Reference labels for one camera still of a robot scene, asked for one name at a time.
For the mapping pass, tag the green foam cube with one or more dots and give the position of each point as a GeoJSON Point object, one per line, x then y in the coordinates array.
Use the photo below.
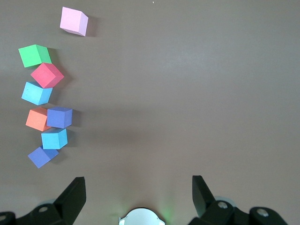
{"type": "Point", "coordinates": [32, 56]}

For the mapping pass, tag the orange foam cube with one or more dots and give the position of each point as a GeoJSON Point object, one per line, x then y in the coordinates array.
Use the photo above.
{"type": "Point", "coordinates": [35, 119]}

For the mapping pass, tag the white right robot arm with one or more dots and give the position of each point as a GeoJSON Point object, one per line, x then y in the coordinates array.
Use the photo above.
{"type": "Point", "coordinates": [141, 218]}

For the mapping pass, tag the red foam cube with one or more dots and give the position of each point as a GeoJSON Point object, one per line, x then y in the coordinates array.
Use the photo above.
{"type": "Point", "coordinates": [45, 75]}

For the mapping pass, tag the brown table mat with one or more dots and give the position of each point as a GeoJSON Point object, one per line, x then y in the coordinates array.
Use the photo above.
{"type": "Point", "coordinates": [187, 93]}

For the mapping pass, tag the pink foam cube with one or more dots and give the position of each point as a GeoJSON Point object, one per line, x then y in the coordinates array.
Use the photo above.
{"type": "Point", "coordinates": [71, 21]}

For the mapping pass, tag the purple foam cube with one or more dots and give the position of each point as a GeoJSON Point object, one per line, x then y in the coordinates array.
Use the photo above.
{"type": "Point", "coordinates": [58, 117]}
{"type": "Point", "coordinates": [39, 157]}

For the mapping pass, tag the light blue foam cube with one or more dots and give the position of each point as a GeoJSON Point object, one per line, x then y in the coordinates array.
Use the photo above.
{"type": "Point", "coordinates": [52, 139]}
{"type": "Point", "coordinates": [35, 93]}

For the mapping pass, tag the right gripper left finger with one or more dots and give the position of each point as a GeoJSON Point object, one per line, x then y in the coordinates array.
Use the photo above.
{"type": "Point", "coordinates": [68, 206]}

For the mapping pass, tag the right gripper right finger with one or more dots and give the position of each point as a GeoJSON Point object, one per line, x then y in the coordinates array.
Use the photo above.
{"type": "Point", "coordinates": [204, 201]}

